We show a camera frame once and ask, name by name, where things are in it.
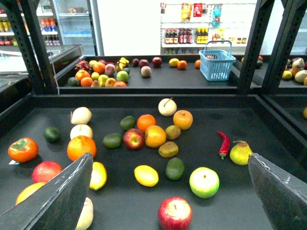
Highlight orange yellow apple centre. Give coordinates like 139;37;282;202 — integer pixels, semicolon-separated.
145;125;166;149

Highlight orange mango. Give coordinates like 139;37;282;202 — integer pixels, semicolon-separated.
15;182;46;205

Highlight red peach left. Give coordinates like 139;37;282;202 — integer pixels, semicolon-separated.
32;161;62;183

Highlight orange yellow apple back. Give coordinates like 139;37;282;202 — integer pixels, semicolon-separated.
173;110;193;130

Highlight white pear lower left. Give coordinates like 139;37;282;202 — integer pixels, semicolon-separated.
70;124;93;139

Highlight brown kiwi upper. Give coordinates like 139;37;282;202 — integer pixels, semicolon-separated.
165;125;181;140

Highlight red chili pepper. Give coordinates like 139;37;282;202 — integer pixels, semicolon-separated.
217;131;230;160

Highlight large orange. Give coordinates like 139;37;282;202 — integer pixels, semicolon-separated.
67;135;97;161

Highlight orange yellow apple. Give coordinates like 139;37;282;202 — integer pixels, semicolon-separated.
145;125;166;149
173;110;193;130

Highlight far green apple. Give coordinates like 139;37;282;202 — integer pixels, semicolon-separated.
116;70;130;83

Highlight green avocado centre left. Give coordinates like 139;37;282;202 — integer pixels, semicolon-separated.
103;133;123;149

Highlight green avocado front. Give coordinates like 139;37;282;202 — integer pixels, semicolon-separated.
165;157;185;181

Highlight yellow pear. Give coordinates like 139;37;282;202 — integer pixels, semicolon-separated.
230;140;253;166

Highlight small blue basket far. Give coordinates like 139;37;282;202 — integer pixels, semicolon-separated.
199;40;236;81

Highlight green avocado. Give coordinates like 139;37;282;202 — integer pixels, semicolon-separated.
120;115;137;131
165;157;185;181
103;133;123;149

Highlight far dark plum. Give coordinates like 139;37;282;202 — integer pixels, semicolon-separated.
131;58;139;67

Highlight far orange right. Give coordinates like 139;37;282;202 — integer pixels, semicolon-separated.
195;59;201;69

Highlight dark green lime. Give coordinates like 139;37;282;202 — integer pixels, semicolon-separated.
43;126;61;143

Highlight white goods shelf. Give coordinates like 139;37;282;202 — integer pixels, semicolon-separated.
160;0;256;55

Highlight black fruit shelf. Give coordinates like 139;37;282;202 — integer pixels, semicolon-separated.
0;0;307;230

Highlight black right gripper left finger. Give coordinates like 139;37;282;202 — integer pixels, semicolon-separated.
0;153;93;230

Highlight orange persimmon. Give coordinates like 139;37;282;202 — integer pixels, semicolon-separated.
8;138;39;163

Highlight yellow lemon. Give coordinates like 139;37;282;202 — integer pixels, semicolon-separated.
90;161;107;191
169;58;179;68
134;165;159;187

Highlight red dragon fruit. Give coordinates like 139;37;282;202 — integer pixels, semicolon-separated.
74;60;92;72

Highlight pale peach bottom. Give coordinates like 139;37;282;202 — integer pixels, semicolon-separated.
75;197;94;230

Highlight drinks cooler shelf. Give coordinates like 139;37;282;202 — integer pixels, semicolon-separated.
0;0;96;72

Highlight green avocado back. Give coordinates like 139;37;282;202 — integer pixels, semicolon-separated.
120;115;137;131

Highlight red apple front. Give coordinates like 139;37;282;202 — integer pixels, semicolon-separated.
157;196;193;230

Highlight far peach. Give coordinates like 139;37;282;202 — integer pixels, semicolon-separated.
141;66;152;78

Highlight far dark red apple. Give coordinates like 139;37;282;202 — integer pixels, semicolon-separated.
138;59;149;69

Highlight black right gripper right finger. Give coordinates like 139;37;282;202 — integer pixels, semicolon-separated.
248;153;307;230

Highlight far yellow bananas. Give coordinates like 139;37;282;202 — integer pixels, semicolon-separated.
116;57;129;71

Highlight orange tangerine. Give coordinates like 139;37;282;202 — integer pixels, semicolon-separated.
137;114;156;133

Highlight white pear upper left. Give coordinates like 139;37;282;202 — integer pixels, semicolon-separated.
70;107;92;125

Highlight green yellow apple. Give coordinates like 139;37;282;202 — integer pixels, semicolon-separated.
189;167;220;199

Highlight red apple centre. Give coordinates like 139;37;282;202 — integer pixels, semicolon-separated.
123;128;145;150

